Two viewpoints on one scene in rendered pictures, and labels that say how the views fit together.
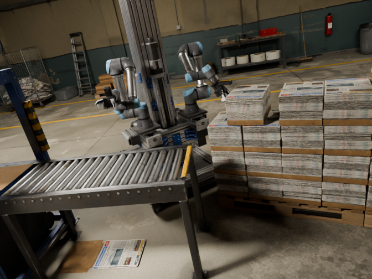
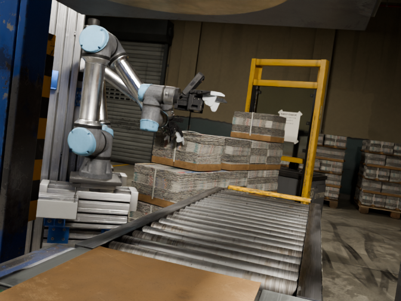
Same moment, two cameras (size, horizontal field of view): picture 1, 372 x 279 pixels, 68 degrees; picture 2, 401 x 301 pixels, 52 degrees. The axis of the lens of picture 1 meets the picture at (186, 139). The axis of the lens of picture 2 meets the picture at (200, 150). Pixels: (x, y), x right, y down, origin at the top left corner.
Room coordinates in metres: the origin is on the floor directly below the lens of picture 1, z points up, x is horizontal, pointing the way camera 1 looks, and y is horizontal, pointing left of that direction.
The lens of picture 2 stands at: (1.81, 2.18, 1.10)
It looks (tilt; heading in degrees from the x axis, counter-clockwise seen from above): 3 degrees down; 276
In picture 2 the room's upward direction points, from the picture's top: 7 degrees clockwise
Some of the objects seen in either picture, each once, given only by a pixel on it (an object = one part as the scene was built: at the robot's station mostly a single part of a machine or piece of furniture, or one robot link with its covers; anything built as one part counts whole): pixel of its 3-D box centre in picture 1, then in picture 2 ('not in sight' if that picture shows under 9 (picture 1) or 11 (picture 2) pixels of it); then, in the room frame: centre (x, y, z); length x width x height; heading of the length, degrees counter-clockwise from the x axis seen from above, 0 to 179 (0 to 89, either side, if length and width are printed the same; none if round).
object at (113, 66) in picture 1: (121, 89); (92, 92); (2.46, 0.48, 1.19); 0.15 x 0.12 x 0.55; 86
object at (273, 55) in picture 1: (250, 51); not in sight; (7.97, -2.24, 0.55); 1.80 x 0.70 x 1.09; 80
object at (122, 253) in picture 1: (120, 252); not in sight; (1.78, 0.70, 0.01); 0.37 x 0.28 x 0.01; 80
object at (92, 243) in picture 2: (110, 160); (177, 220); (2.01, 0.62, 0.74); 1.34 x 0.05 x 0.12; 80
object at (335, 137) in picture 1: (284, 162); (200, 223); (2.03, -0.79, 0.42); 1.17 x 0.39 x 0.83; 62
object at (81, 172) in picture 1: (79, 175); (236, 230); (1.79, 0.80, 0.77); 0.47 x 0.05 x 0.05; 170
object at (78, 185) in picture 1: (88, 174); (239, 227); (1.78, 0.74, 0.77); 0.47 x 0.05 x 0.05; 170
